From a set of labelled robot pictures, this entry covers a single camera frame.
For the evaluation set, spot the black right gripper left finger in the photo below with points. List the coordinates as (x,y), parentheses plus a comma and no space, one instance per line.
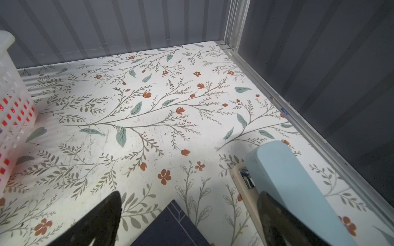
(99,227)

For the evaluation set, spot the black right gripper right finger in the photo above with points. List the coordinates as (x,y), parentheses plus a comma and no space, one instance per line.
(281,227)

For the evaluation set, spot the dark blue book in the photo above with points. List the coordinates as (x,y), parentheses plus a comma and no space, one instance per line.
(171,228)

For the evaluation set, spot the white perforated plastic basket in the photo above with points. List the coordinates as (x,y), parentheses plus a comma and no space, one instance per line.
(18,111)

